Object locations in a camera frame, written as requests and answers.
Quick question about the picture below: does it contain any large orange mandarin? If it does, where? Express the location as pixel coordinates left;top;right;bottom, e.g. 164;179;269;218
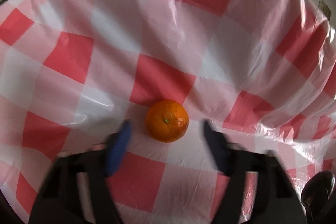
144;100;189;143

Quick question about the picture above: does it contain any red white checkered tablecloth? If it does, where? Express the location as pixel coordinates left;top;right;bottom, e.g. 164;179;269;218
1;0;335;223

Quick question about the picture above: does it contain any wall power socket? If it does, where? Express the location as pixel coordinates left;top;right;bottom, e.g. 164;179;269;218
318;0;331;20

